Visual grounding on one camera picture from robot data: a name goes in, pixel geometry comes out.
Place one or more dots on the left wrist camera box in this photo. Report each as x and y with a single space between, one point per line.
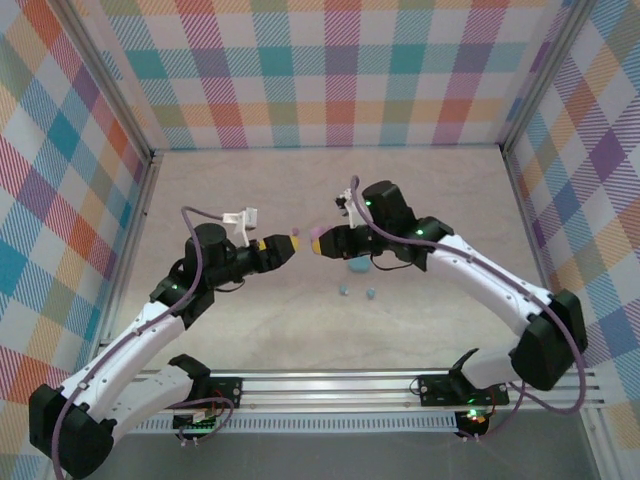
247 219

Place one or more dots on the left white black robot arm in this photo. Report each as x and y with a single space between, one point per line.
125 345

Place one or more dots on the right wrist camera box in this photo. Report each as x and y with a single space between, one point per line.
342 200

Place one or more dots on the aluminium frame corner post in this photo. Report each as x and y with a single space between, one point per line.
550 70
105 75

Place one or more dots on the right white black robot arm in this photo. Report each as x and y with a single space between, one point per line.
490 280

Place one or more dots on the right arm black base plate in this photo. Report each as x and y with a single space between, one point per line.
440 390

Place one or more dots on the pink earbud charging case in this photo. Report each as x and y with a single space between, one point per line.
317 233

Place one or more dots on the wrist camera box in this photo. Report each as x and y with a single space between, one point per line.
247 219
342 200

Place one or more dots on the aluminium frame side rail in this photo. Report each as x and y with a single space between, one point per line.
142 200
520 200

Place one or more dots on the blue earbud charging case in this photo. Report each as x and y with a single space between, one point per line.
359 268

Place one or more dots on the aluminium mounting rail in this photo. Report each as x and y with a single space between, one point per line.
325 392

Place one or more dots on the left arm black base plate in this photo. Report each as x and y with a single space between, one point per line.
225 390

